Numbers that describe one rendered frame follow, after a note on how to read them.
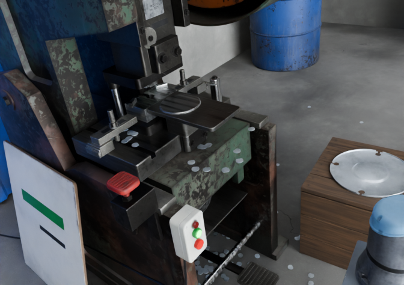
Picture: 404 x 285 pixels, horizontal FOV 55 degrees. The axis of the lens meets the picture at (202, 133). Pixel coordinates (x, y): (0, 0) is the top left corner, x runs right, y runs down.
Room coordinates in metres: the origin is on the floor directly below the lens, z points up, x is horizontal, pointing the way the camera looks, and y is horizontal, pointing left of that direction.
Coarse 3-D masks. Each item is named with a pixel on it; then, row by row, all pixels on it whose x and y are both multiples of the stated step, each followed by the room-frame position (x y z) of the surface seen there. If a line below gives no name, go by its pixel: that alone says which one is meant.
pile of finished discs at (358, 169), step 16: (336, 160) 1.24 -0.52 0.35; (352, 160) 1.22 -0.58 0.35; (368, 160) 1.21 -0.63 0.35; (384, 160) 1.20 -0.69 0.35; (400, 160) 1.18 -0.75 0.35; (336, 176) 1.14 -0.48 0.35; (352, 176) 1.13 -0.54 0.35; (368, 176) 1.11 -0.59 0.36; (384, 176) 1.10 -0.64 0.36; (400, 176) 1.09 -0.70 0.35; (368, 192) 1.03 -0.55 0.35; (384, 192) 1.02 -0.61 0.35; (400, 192) 1.00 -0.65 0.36
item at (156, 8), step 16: (144, 0) 1.06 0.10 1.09; (160, 0) 1.10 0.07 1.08; (144, 16) 1.05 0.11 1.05; (160, 16) 1.09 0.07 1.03; (160, 32) 1.08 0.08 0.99; (112, 48) 1.10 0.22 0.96; (128, 48) 1.06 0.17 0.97; (144, 48) 1.03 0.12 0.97; (160, 48) 1.04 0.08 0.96; (176, 48) 1.07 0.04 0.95; (128, 64) 1.07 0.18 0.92; (144, 64) 1.03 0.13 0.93; (160, 64) 1.03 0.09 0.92; (176, 64) 1.07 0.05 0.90
